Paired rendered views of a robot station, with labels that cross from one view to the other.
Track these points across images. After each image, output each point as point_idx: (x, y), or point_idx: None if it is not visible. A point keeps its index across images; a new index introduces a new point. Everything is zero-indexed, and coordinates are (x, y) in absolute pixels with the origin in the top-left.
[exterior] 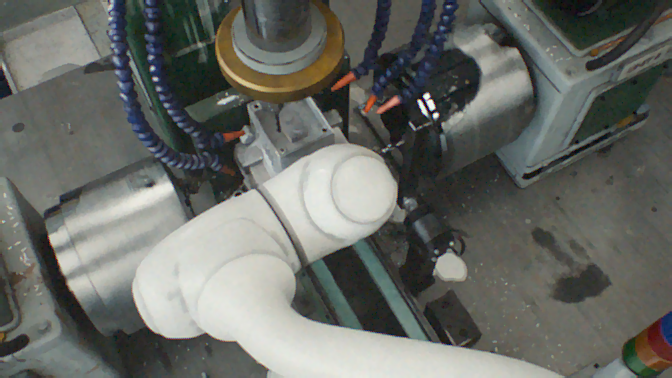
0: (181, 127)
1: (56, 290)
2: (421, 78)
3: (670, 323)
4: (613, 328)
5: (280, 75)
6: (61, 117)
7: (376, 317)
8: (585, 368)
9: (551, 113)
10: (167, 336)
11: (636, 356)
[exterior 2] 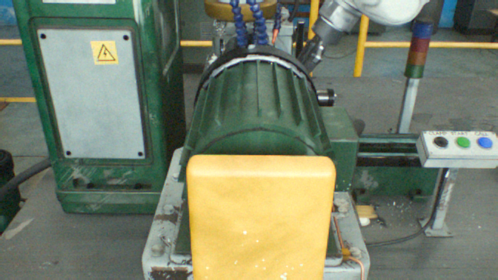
0: None
1: None
2: (279, 13)
3: (420, 29)
4: (374, 121)
5: (264, 1)
6: (32, 265)
7: None
8: (390, 132)
9: (289, 52)
10: (422, 3)
11: (416, 67)
